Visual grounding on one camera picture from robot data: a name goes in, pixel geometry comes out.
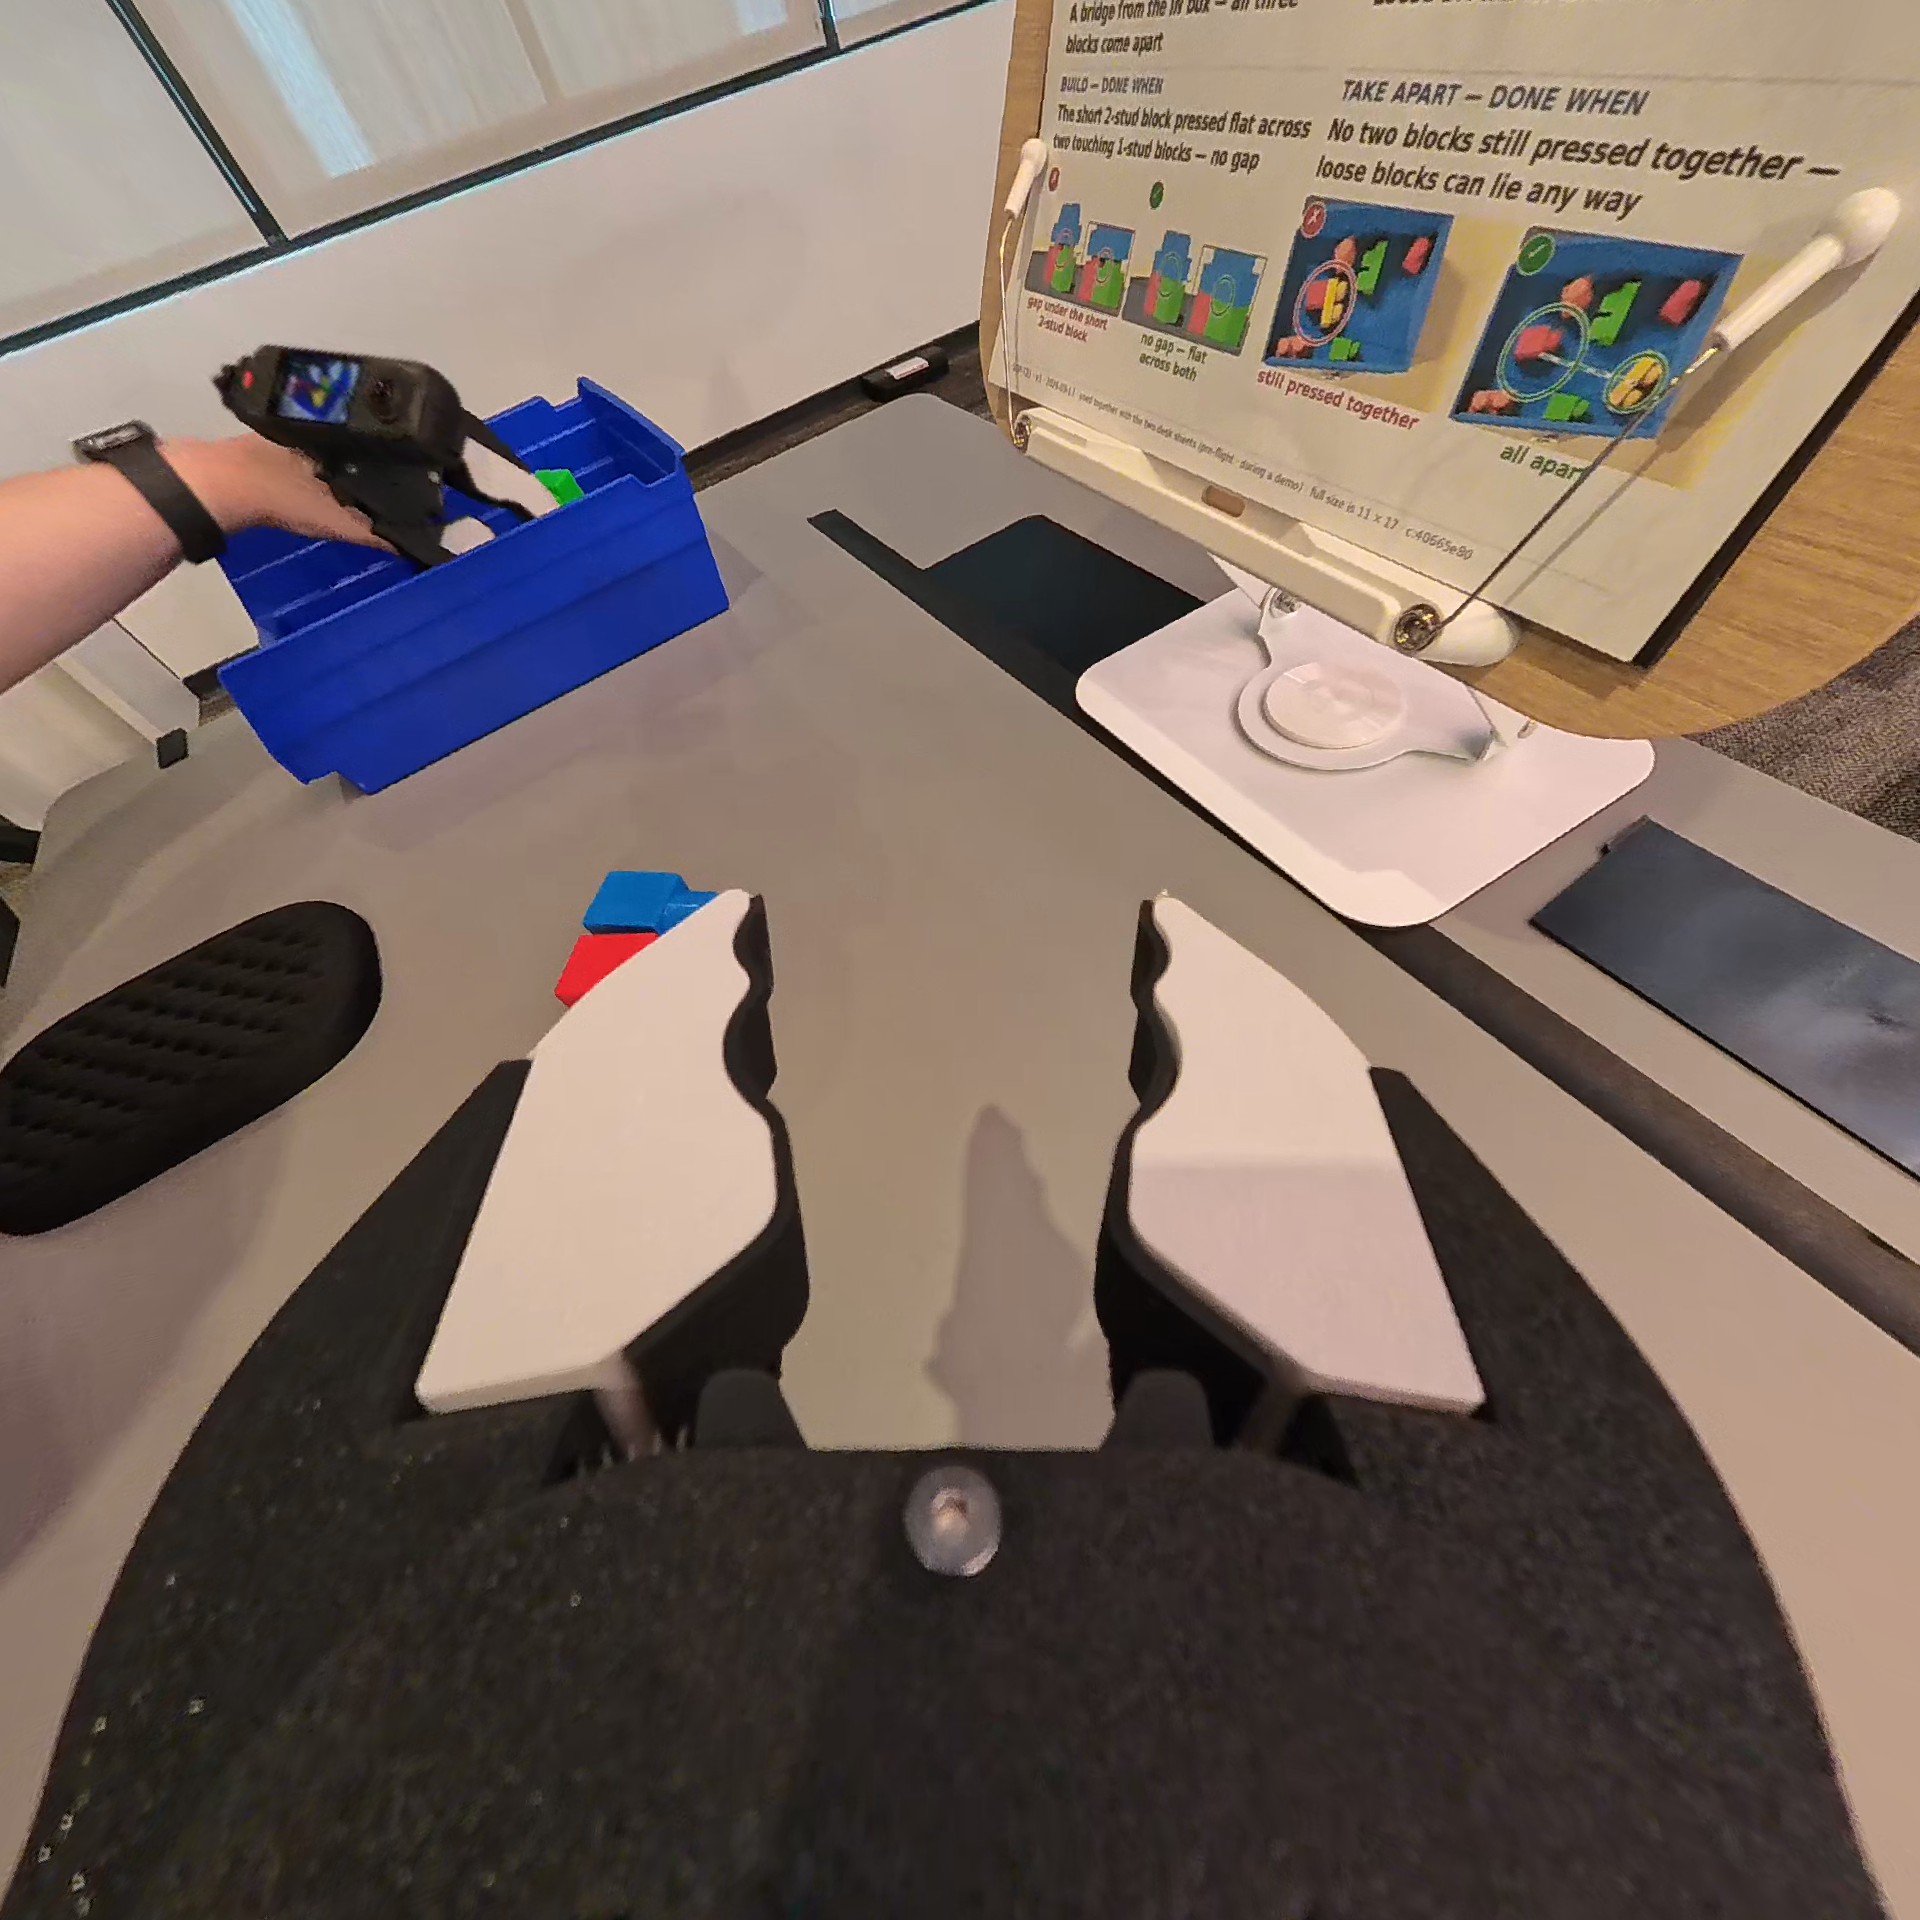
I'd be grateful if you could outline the black textured pad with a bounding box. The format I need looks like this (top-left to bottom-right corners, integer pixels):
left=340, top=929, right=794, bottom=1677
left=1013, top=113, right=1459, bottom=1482
left=0, top=898, right=386, bottom=1242

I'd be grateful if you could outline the rounded wooden board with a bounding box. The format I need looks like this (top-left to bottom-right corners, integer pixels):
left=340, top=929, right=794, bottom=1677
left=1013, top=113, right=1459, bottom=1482
left=981, top=0, right=1920, bottom=741

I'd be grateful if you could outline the person's left forearm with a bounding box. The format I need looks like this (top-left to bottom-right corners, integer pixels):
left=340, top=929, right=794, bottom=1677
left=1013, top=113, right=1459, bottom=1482
left=0, top=450, right=186, bottom=696

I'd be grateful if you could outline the printed instruction sheet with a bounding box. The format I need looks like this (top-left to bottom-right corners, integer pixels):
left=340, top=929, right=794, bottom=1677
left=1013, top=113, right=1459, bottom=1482
left=1009, top=0, right=1920, bottom=663

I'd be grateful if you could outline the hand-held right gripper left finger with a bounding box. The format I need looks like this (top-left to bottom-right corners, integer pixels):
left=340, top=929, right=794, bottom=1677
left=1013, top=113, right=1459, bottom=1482
left=415, top=886, right=812, bottom=1455

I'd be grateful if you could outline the black wristwatch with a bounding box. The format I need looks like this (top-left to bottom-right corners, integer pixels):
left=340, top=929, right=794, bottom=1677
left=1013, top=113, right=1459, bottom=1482
left=73, top=419, right=229, bottom=565

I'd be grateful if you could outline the white document stand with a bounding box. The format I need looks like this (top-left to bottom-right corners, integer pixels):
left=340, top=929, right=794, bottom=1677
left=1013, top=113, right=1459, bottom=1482
left=991, top=133, right=1908, bottom=929

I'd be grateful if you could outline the large gridded window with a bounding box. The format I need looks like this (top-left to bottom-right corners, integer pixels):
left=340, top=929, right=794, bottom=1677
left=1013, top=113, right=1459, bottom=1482
left=0, top=0, right=1027, bottom=349

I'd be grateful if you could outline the dark blue flat panel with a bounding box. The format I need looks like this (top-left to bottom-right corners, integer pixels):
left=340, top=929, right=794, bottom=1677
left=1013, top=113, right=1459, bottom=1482
left=1528, top=815, right=1920, bottom=1182

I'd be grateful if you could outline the person's left hand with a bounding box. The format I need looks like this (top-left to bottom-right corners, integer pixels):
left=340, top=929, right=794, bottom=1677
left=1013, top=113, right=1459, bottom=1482
left=184, top=431, right=404, bottom=551

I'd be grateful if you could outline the black desk inlay panel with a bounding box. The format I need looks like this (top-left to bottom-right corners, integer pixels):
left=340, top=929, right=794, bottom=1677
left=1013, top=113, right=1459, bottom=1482
left=808, top=508, right=1250, bottom=679

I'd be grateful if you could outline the grey desk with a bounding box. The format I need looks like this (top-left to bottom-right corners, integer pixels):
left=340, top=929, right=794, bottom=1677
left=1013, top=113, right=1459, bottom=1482
left=0, top=391, right=1920, bottom=1920

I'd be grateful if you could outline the red one-stud block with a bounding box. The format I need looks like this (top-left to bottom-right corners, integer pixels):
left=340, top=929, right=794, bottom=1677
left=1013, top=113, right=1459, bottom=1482
left=553, top=928, right=665, bottom=1007

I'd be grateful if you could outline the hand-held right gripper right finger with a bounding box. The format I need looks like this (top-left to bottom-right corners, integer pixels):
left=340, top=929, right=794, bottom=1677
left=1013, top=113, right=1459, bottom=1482
left=1096, top=893, right=1488, bottom=1458

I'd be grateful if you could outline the blue plastic bin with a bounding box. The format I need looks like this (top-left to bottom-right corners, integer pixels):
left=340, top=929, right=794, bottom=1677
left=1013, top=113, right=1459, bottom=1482
left=216, top=376, right=734, bottom=795

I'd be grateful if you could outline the blue one-stud block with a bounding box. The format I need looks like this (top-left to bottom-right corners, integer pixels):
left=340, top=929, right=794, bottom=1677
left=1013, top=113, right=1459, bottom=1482
left=583, top=867, right=720, bottom=935

